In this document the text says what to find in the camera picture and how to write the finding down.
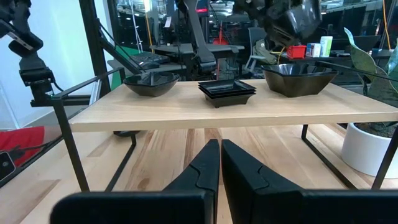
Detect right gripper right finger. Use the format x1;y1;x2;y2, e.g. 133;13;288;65
221;139;398;224

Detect black metal rig frame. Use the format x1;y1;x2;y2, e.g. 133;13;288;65
0;0;144;189

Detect green plant in white pot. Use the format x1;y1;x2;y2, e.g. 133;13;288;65
340;27;398;180

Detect white and green box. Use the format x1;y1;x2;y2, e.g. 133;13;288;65
320;35;333;58

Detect wooden shelf with black legs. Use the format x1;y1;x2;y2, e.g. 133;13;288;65
51;60;398;192

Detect red cloth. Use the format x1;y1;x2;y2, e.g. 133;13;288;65
0;126;46;167

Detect black jointed mount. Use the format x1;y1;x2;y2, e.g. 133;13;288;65
0;0;56;107

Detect grey office chair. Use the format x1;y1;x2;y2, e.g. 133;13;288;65
245;27;280;74

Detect black keyboard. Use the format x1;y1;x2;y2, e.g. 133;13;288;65
130;51;170;65

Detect red box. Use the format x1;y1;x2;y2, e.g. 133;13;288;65
286;45;307;60

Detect black computer mouse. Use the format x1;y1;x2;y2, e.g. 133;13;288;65
139;61;161;70

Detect black wavy square bowl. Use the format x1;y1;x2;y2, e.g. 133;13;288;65
261;63;339;77
284;4;323;40
262;73;338;98
261;70;338;78

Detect black leaf-shaped bowl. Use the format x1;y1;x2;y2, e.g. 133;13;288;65
123;72;180;86
124;79;180;98

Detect white and blue box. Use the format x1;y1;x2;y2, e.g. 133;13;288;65
306;42;322;58

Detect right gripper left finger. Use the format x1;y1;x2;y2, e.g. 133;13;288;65
49;139;221;224

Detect olive bag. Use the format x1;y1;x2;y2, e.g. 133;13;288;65
253;39;277;65

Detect yellow hanging cable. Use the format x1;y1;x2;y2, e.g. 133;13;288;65
381;0;392;50

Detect black smartphone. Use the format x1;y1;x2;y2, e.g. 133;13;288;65
0;151;16;182

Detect dark office desk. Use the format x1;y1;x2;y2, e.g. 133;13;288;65
150;43;245;63

